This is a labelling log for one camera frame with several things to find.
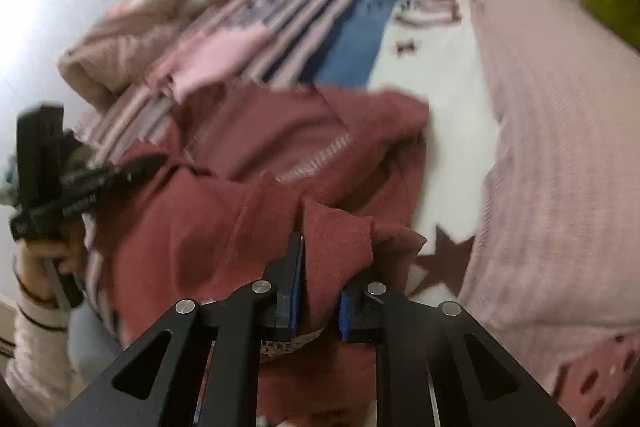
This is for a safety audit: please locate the pink ribbed pillow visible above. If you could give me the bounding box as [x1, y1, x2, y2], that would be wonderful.
[457, 0, 640, 368]

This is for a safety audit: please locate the pink quilt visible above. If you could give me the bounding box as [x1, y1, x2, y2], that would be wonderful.
[57, 0, 293, 110]

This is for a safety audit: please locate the polka dot pillow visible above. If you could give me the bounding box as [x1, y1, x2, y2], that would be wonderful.
[550, 332, 631, 413]

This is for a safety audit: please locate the person's left hand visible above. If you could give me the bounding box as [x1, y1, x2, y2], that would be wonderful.
[17, 222, 88, 303]

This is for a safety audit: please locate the striped bed sheet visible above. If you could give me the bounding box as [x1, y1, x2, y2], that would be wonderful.
[70, 0, 506, 308]

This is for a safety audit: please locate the person's left forearm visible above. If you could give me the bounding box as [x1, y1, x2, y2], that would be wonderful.
[4, 279, 76, 410]

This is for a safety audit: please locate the pink garment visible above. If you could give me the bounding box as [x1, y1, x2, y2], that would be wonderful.
[150, 24, 273, 102]

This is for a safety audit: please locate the red garment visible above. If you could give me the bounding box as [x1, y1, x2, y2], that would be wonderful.
[87, 84, 431, 427]

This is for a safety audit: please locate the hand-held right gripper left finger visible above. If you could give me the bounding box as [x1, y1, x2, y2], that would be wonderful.
[52, 232, 307, 427]

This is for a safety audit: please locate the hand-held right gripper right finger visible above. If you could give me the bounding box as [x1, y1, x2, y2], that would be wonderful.
[337, 282, 576, 427]

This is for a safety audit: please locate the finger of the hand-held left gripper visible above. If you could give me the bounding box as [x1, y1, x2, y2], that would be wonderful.
[102, 154, 168, 188]

